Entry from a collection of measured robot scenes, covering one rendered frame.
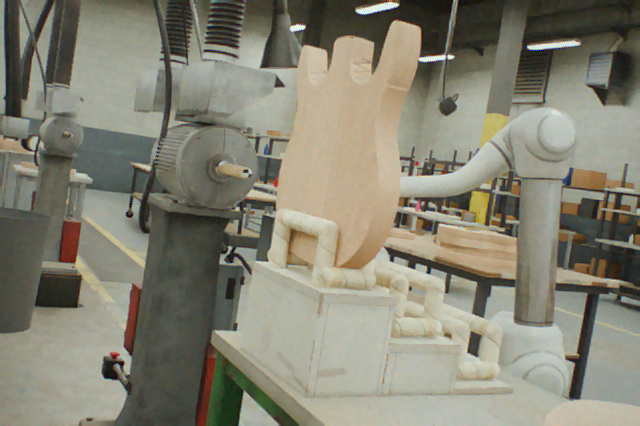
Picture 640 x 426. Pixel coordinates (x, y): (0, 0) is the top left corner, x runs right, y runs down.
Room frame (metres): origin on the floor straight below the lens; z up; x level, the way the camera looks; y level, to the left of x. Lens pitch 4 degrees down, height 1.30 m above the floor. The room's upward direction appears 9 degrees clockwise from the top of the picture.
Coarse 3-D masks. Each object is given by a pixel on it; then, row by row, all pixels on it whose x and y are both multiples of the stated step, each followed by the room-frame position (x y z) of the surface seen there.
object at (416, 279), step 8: (384, 264) 1.45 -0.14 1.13; (392, 264) 1.44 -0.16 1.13; (400, 272) 1.40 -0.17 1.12; (408, 272) 1.38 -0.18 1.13; (416, 272) 1.37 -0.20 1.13; (408, 280) 1.37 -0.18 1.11; (416, 280) 1.35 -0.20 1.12; (424, 280) 1.33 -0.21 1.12; (432, 280) 1.32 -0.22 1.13; (440, 280) 1.31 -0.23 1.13; (424, 288) 1.33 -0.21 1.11
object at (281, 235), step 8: (280, 224) 1.33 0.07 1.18; (280, 232) 1.33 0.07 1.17; (288, 232) 1.34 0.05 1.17; (272, 240) 1.34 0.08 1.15; (280, 240) 1.33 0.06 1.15; (288, 240) 1.34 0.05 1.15; (272, 248) 1.34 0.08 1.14; (280, 248) 1.33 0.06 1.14; (272, 256) 1.34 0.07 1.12; (280, 256) 1.33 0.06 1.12; (272, 264) 1.33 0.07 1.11; (280, 264) 1.33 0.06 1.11
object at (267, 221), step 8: (264, 216) 2.36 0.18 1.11; (272, 216) 2.33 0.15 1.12; (264, 224) 2.35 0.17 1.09; (272, 224) 2.30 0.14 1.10; (264, 232) 2.34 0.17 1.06; (272, 232) 2.30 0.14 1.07; (264, 240) 2.33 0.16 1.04; (264, 248) 2.32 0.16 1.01; (232, 256) 2.47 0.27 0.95; (240, 256) 2.45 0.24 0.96; (264, 256) 2.32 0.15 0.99; (248, 264) 2.43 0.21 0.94
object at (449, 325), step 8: (408, 304) 1.49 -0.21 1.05; (416, 304) 1.48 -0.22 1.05; (408, 312) 1.48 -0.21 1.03; (416, 312) 1.46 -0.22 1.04; (440, 320) 1.39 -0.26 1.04; (448, 320) 1.38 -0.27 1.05; (456, 320) 1.37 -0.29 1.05; (448, 328) 1.37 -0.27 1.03; (456, 328) 1.35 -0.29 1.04; (464, 328) 1.35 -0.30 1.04
